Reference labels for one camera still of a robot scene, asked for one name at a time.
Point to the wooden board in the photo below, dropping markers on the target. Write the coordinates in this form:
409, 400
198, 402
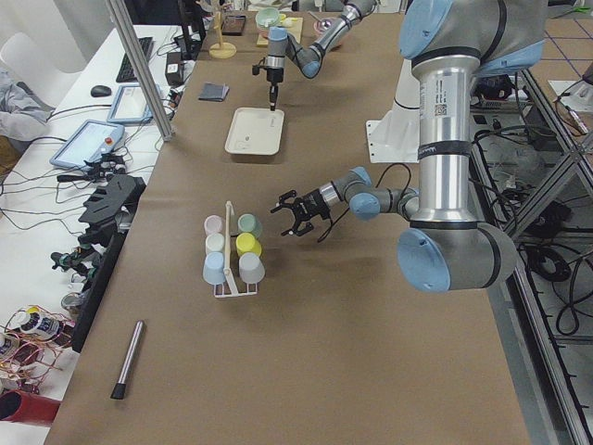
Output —
290, 26

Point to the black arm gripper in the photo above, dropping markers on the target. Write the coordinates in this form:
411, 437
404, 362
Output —
273, 79

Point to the cream rabbit tray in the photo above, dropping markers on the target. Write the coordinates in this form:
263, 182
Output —
255, 131

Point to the yellow cup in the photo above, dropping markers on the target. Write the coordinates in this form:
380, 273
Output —
247, 243

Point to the white wire cup rack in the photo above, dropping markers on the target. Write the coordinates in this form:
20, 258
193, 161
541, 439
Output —
229, 288

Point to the metal cylinder rod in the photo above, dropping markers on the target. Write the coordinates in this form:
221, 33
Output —
119, 390

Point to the green cup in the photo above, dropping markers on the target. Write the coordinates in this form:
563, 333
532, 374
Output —
249, 223

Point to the green bowl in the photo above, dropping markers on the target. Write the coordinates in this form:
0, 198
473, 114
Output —
269, 17

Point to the black framed tray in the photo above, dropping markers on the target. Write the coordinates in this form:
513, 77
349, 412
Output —
233, 25

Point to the pink cup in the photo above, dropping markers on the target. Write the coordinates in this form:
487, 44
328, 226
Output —
214, 224

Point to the pale grey-blue cup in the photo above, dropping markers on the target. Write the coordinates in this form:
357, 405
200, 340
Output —
251, 268

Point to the cream white cup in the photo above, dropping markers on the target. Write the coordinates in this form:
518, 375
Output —
215, 242

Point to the pink bowl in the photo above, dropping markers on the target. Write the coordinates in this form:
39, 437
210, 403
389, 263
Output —
326, 24

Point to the light blue cup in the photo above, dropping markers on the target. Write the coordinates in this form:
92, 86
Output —
213, 268

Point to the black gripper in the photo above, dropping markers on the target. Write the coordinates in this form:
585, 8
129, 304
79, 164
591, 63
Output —
309, 207

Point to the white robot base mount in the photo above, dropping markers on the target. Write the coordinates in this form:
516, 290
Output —
395, 137

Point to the blue teach pendant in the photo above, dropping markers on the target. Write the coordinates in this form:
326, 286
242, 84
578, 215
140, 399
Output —
88, 143
129, 106

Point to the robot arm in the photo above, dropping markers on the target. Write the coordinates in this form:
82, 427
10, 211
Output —
448, 44
319, 39

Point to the grey folded cloth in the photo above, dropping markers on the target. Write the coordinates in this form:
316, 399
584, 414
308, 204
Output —
214, 92

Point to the black computer mouse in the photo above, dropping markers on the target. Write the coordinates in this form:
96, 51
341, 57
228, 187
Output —
100, 91

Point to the aluminium frame post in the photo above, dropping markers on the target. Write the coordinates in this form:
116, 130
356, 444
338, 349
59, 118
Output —
123, 23

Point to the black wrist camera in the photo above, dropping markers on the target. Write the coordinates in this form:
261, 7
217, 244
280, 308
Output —
257, 69

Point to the wooden mug tree stand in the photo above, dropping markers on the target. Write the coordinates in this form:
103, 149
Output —
220, 49

